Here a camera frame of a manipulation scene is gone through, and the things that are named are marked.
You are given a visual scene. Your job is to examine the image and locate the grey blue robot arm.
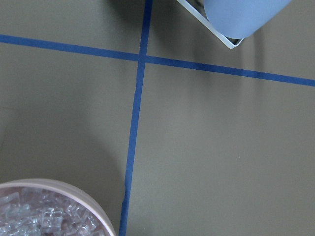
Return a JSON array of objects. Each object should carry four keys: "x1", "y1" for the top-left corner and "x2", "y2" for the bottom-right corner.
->
[{"x1": 204, "y1": 0, "x2": 290, "y2": 39}]

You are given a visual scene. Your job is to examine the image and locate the pink bowl with ice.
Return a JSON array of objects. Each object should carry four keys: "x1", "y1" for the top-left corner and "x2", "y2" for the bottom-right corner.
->
[{"x1": 0, "y1": 178, "x2": 116, "y2": 236}]

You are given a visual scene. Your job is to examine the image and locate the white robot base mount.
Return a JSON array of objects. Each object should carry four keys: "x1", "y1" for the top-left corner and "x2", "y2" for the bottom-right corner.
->
[{"x1": 177, "y1": 0, "x2": 243, "y2": 49}]

